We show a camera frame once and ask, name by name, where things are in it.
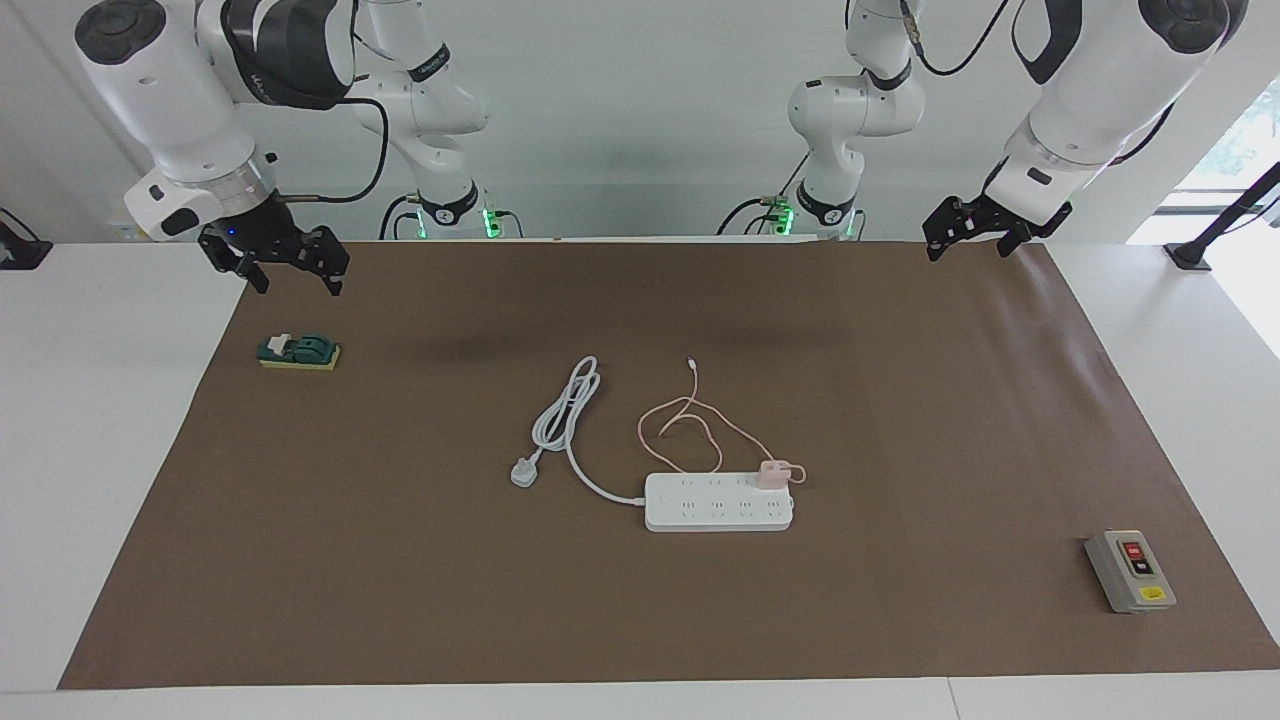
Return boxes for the black clamp stand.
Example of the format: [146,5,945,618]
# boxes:
[0,207,53,271]

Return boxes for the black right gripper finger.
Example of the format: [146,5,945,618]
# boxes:
[300,228,351,297]
[198,228,271,295]

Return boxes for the white power cord with plug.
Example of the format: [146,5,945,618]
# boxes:
[509,356,649,506]

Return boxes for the grey push-button switch box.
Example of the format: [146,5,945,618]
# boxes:
[1084,530,1178,614]

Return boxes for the white power strip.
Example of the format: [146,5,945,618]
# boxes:
[644,472,796,533]

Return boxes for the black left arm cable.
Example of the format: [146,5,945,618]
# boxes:
[900,0,1016,77]

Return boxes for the black base cable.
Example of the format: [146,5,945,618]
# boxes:
[716,195,791,237]
[378,193,421,241]

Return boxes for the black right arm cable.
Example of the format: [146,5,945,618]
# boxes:
[270,95,389,206]

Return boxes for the black slanted stand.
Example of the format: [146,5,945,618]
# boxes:
[1165,160,1280,273]

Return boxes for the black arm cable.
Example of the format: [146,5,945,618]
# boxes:
[900,0,1016,77]
[270,95,389,206]

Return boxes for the pink charging cable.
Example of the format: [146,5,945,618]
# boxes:
[637,356,807,487]

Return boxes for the brown table mat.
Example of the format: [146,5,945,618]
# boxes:
[57,240,1280,691]

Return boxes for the green circuit board module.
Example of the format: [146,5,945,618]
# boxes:
[256,331,342,372]

